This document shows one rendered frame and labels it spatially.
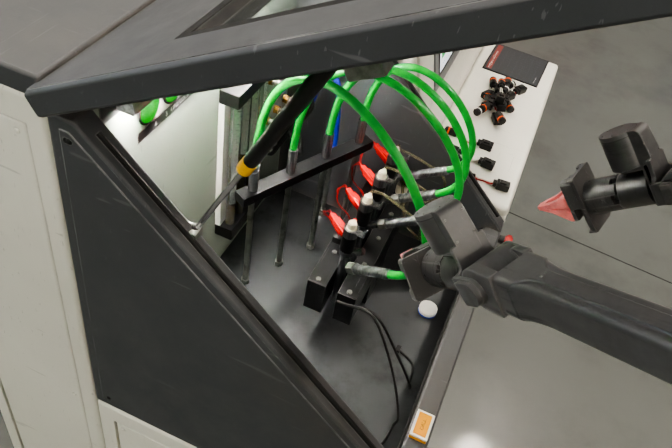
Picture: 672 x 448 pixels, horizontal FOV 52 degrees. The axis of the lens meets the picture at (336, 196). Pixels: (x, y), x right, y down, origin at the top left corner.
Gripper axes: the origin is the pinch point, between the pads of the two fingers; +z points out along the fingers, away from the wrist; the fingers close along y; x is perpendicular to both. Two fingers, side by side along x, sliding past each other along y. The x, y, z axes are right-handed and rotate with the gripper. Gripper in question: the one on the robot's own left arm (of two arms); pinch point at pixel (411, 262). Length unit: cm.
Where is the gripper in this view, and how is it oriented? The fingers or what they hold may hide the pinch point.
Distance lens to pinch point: 107.8
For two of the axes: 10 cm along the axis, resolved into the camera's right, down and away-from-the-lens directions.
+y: -8.7, 3.8, -3.1
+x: 3.7, 9.2, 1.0
